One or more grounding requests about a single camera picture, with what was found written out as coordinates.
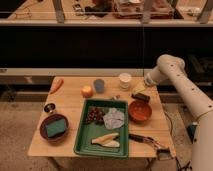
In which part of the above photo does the green sponge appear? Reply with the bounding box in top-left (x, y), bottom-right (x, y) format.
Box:
top-left (46, 119), bottom-right (66, 137)

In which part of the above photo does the orange carrot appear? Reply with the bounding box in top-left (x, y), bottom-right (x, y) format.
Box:
top-left (49, 79), bottom-right (64, 94)

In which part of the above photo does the white paper cup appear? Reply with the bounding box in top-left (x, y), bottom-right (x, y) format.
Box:
top-left (119, 73), bottom-right (132, 89)

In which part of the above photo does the blue-grey plastic cup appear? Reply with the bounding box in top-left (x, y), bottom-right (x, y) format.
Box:
top-left (93, 79), bottom-right (105, 93)

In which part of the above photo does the grey towel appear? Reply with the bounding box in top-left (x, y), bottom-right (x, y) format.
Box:
top-left (103, 108), bottom-right (124, 129)

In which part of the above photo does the bunch of dark grapes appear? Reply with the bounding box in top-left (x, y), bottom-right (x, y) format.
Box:
top-left (86, 107), bottom-right (105, 124)

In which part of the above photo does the pale corn husk piece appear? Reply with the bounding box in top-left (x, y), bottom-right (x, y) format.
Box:
top-left (102, 140), bottom-right (120, 148)

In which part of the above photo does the small metal cup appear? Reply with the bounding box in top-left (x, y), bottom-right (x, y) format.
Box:
top-left (44, 103), bottom-right (56, 114)

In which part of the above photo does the wooden table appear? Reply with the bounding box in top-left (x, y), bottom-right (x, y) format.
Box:
top-left (28, 77), bottom-right (176, 158)

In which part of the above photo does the small metal object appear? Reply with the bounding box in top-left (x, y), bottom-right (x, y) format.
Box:
top-left (111, 95), bottom-right (120, 100)

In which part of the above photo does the orange apple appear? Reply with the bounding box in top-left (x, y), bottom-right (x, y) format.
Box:
top-left (81, 86), bottom-right (93, 98)

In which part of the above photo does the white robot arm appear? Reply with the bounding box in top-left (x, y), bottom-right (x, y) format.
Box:
top-left (142, 54), bottom-right (213, 171)

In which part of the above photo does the black rectangular block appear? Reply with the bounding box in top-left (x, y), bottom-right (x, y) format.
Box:
top-left (131, 93), bottom-right (150, 103)

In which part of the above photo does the dark red bowl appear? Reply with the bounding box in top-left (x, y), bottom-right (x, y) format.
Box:
top-left (40, 114), bottom-right (69, 141)

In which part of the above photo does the orange-red bowl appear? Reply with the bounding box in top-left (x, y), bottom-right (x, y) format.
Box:
top-left (128, 100), bottom-right (152, 122)

